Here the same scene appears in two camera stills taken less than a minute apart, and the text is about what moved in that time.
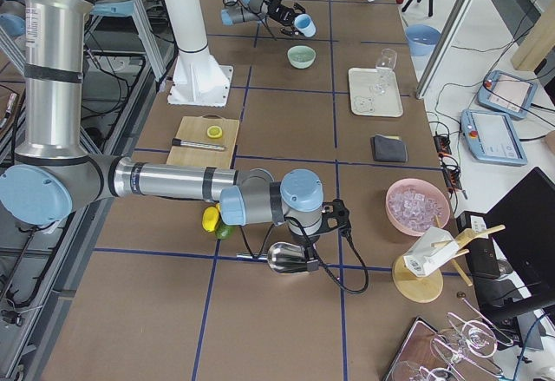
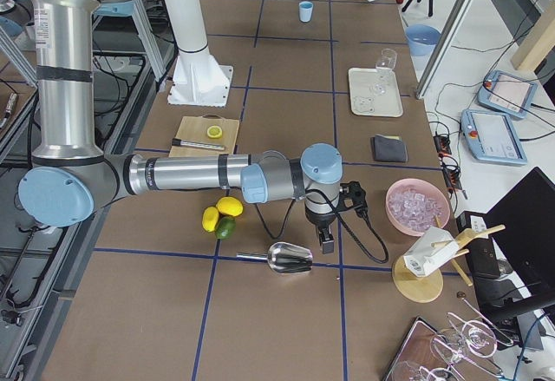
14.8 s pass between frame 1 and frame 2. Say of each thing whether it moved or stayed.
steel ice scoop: stayed
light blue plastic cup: moved
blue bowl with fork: stayed
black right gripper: moved
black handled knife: stayed
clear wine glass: stayed
